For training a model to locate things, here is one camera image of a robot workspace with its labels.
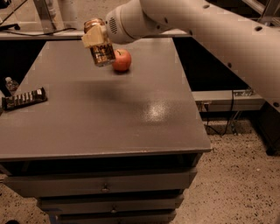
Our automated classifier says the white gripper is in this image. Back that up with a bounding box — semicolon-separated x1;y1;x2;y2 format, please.
81;1;145;48

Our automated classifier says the orange soda can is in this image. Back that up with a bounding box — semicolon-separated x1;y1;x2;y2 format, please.
84;18;116;67

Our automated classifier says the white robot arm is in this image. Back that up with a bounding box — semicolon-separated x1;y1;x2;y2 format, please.
82;0;280;111

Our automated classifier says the red apple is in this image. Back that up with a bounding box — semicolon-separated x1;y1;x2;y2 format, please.
112;49;132;72

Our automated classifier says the clear plastic water bottle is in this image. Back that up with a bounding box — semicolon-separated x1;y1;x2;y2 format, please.
5;77;19;95

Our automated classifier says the grey drawer cabinet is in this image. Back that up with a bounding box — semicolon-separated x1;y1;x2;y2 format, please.
0;38;212;224

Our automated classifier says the dark snack bar wrapper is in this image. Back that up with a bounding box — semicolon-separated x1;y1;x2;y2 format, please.
2;87;47;111

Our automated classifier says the top grey drawer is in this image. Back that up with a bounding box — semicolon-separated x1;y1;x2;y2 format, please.
3;168;197;198

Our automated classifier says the grey drawer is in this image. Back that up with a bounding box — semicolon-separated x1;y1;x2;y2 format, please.
3;168;197;198
39;193;184;214
59;209;176;224

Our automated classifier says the middle grey drawer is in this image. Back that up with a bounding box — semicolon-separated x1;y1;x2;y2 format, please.
39;193;184;214

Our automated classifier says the bottom grey drawer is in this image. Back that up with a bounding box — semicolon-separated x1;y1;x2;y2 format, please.
59;209;176;224

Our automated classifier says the black cable on rail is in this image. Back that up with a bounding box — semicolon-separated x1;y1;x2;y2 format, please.
0;27;77;37

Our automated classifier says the aluminium frame rail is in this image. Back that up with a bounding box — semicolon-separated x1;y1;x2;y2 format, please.
0;30;190;40

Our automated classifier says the black cable by floor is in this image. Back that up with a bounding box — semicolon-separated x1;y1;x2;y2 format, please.
204;90;236;137

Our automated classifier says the low aluminium floor rail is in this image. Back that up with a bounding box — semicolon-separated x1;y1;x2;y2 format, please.
192;89;265;112

